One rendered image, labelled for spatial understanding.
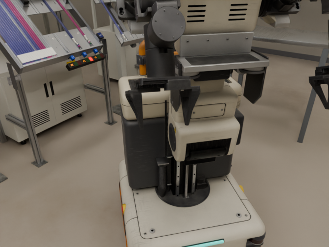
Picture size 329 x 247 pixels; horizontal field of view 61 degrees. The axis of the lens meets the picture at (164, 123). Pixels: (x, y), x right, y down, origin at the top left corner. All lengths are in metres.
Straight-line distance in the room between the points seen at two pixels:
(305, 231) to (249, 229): 0.53
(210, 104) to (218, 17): 0.27
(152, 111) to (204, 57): 0.44
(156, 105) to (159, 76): 0.64
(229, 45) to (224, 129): 0.28
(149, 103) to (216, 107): 0.33
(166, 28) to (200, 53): 0.37
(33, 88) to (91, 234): 1.25
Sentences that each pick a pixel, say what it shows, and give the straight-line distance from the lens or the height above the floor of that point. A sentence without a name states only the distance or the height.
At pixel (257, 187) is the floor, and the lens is 1.98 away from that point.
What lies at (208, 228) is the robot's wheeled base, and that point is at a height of 0.28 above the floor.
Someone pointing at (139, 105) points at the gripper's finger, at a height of 1.04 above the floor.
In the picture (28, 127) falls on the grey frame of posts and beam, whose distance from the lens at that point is 2.10.
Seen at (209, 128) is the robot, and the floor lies 0.79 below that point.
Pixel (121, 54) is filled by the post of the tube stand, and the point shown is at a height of 0.57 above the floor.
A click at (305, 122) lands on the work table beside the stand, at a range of 2.47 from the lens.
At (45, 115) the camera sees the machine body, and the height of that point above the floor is 0.19.
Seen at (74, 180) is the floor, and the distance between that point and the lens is 2.03.
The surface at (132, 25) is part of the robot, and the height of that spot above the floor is 1.13.
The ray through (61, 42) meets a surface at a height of 0.79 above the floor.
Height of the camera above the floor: 1.27
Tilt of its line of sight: 30 degrees down
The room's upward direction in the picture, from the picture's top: straight up
